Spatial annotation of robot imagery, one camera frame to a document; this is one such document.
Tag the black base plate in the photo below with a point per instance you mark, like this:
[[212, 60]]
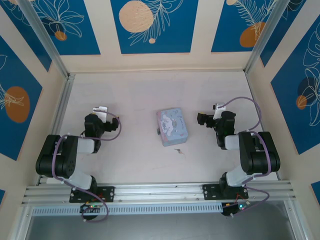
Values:
[[211, 192], [107, 193]]

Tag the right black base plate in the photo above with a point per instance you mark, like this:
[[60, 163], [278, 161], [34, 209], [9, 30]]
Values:
[[211, 192]]

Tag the small metal key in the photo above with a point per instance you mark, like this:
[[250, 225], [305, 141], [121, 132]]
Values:
[[178, 150]]

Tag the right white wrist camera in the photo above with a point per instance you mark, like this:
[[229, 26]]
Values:
[[219, 109]]

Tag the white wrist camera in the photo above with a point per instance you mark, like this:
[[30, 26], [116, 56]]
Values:
[[219, 109], [100, 111]]

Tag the aluminium corner post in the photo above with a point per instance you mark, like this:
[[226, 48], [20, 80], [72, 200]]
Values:
[[43, 37], [265, 37]]

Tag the aluminium cross rail frame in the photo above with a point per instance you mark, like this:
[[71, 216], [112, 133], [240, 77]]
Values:
[[160, 191]]

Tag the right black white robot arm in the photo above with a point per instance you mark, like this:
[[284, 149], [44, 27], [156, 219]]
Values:
[[257, 155]]

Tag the light blue cartoon pouch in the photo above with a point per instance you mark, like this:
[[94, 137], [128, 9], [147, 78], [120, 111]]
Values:
[[173, 126]]

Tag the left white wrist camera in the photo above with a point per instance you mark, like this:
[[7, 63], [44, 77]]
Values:
[[100, 111]]

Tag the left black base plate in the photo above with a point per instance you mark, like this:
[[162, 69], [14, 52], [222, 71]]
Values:
[[107, 193]]

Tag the controller circuit board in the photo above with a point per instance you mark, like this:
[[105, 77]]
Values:
[[236, 208], [91, 207]]

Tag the right controller circuit board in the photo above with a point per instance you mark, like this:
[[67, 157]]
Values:
[[236, 208]]

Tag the blue poster orange circle fern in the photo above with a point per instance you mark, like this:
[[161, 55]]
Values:
[[237, 27]]

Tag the blue poster large orange circle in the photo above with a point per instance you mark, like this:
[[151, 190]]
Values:
[[17, 105]]

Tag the blue poster dark circle flower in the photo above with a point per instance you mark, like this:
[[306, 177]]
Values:
[[297, 100]]

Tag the blue poster cream circle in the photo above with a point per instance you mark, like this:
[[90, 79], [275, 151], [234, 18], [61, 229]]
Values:
[[155, 25]]

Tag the left controller circuit board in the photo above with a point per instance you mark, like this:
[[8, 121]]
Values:
[[91, 207]]

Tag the aluminium side rail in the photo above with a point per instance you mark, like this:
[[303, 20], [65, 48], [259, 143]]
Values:
[[58, 120]]

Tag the blue poster white flower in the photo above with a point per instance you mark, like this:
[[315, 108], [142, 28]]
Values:
[[67, 27]]

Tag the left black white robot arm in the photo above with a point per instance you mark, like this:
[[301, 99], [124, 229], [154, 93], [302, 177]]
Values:
[[62, 160]]

